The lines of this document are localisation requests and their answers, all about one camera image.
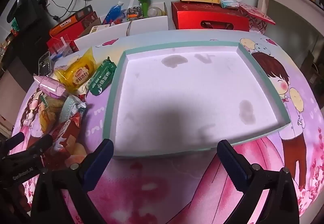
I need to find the black appliance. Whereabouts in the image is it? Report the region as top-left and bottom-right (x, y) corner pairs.
(6, 0), (45, 27)

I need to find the green-edged clear bun packet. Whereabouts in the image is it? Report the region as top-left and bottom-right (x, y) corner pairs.
(38, 95), (64, 136)

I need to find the blue bottle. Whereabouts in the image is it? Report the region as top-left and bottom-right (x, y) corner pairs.
(102, 1), (124, 24)

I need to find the green dumbbell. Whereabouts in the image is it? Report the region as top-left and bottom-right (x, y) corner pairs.
(137, 0), (151, 18)

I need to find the white cardboard box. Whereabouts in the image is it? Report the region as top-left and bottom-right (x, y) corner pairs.
(73, 2), (169, 49)

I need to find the white tray with teal rim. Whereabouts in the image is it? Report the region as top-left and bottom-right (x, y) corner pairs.
(102, 41), (290, 161)

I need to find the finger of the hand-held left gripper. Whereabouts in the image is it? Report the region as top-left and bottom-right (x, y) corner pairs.
(24, 134), (54, 161)
(4, 132), (25, 150)

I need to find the red patterned lid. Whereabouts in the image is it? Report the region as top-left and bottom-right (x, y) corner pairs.
(238, 2), (276, 34)

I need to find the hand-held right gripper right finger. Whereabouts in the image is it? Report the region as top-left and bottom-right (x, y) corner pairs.
(217, 139), (300, 224)

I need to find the teal tissue pack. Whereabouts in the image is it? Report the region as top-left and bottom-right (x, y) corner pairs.
(220, 0), (240, 9)

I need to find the flat red box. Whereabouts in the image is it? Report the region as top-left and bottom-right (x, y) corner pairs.
(46, 11), (99, 52)

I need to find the small white card box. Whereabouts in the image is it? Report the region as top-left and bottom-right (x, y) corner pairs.
(90, 24), (110, 34)

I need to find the colourful toy bundle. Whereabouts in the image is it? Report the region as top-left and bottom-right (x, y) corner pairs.
(127, 6), (142, 20)

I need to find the red snack packet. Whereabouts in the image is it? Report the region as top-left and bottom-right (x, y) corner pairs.
(49, 113), (84, 153)

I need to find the pink snack packet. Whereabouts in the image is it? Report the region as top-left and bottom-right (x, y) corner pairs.
(33, 76), (67, 99)

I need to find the pink cartoon printed blanket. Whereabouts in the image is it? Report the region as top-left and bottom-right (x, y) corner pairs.
(13, 29), (324, 224)

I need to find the orange and black box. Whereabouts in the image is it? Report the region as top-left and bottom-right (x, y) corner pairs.
(49, 5), (94, 37)

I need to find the white and green snack packet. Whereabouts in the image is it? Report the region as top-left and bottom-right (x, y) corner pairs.
(59, 95), (88, 125)

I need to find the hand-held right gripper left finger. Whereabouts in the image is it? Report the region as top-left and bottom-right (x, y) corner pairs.
(32, 138), (114, 224)

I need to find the clear plastic box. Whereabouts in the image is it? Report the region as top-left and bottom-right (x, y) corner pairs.
(48, 36), (74, 57)

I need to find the clear ball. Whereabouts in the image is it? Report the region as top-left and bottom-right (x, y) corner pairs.
(148, 7), (162, 18)

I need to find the red gift box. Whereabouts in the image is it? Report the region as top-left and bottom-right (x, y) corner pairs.
(171, 1), (251, 32)

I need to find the yellow bread packet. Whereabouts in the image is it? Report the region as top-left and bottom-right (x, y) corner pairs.
(54, 47), (98, 93)

